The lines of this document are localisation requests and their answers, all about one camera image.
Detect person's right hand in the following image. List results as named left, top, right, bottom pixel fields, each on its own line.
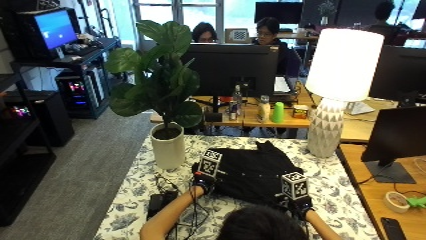
left=275, top=193, right=316, bottom=220

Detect person's left hand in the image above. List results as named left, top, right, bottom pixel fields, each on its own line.
left=191, top=162, right=222, bottom=196

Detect black garment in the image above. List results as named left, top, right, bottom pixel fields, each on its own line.
left=207, top=140, right=307, bottom=208

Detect right glove white marker cube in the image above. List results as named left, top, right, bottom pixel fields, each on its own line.
left=280, top=171, right=311, bottom=201

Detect glove white marker cube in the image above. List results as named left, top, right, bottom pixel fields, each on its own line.
left=198, top=149, right=224, bottom=178
left=280, top=171, right=311, bottom=201

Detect left glove white marker cube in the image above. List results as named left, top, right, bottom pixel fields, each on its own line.
left=198, top=149, right=224, bottom=178

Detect black power adapter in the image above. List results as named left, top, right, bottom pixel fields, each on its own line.
left=147, top=189, right=180, bottom=219

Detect white plant pot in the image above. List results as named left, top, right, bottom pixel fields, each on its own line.
left=150, top=122, right=187, bottom=171

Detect blue floral tablecloth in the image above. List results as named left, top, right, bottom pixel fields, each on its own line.
left=94, top=134, right=383, bottom=240

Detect wooden side desk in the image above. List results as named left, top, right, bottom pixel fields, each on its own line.
left=337, top=143, right=426, bottom=240

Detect small black box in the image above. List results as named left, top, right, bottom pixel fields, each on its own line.
left=204, top=112, right=224, bottom=123

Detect light wooden desk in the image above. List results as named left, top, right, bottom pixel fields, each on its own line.
left=150, top=81, right=401, bottom=144

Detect beige tape roll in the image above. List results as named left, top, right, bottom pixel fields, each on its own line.
left=384, top=191, right=412, bottom=214

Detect drink can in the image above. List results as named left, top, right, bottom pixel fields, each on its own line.
left=228, top=100, right=239, bottom=121

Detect black smartphone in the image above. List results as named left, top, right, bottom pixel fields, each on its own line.
left=380, top=216, right=409, bottom=240

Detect white grey patterned lamp base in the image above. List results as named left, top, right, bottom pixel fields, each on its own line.
left=307, top=97, right=348, bottom=159

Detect clear water bottle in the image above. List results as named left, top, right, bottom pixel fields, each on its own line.
left=232, top=84, right=244, bottom=116

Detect green plastic cup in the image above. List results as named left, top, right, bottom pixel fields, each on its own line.
left=271, top=101, right=287, bottom=124

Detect green plastic tool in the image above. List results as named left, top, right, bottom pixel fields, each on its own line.
left=407, top=196, right=426, bottom=209

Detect small yellow box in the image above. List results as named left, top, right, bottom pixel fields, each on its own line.
left=292, top=104, right=311, bottom=120

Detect black monitor on square stand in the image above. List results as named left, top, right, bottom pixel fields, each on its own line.
left=360, top=105, right=426, bottom=185

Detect white monitor base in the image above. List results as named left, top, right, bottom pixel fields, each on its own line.
left=345, top=100, right=377, bottom=116

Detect large-leaf green plant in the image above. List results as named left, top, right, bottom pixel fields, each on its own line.
left=104, top=20, right=206, bottom=132

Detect grey laptop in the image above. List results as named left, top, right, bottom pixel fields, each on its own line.
left=272, top=75, right=299, bottom=102

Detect black monitor seen from behind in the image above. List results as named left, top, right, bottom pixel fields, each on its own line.
left=180, top=43, right=282, bottom=114

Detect computer tower with coloured lights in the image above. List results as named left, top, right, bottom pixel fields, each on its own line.
left=55, top=67, right=107, bottom=120

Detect white lamp shade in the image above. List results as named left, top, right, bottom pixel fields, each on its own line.
left=304, top=27, right=387, bottom=103

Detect checkerboard calibration board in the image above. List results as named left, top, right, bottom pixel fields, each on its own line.
left=224, top=27, right=254, bottom=45

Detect black shelving desk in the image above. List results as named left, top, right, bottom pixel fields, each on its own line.
left=0, top=36, right=123, bottom=228

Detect wide black monitor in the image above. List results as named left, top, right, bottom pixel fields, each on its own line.
left=368, top=44, right=426, bottom=102

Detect dark background monitor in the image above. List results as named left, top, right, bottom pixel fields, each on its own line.
left=254, top=1, right=306, bottom=25

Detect monitor with blue screen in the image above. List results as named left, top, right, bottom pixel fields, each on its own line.
left=17, top=7, right=83, bottom=62

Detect black adapter cable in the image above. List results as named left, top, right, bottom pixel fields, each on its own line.
left=154, top=172, right=180, bottom=195

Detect black glove cable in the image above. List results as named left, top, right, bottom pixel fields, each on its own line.
left=178, top=185, right=211, bottom=240

